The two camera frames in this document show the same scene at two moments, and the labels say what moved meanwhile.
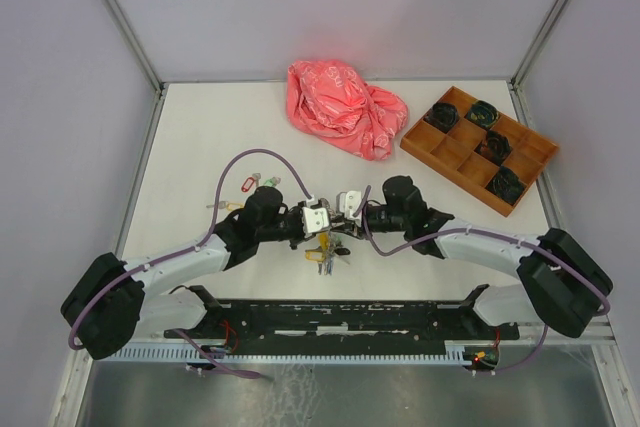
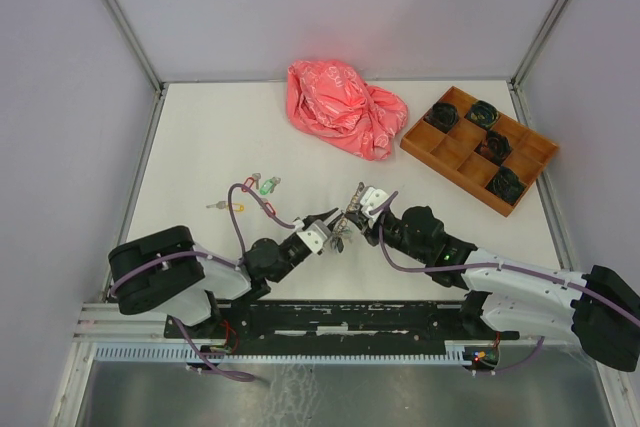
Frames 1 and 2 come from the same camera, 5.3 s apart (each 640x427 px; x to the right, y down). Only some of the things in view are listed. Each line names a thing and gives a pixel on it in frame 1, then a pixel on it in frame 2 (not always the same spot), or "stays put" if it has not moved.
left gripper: [300, 238] → [321, 216]
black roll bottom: [506, 185] stays put
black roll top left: [442, 116] stays put
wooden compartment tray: [490, 156] stays put
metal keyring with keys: [326, 252] → [342, 229]
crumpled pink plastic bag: [331, 104] stays put
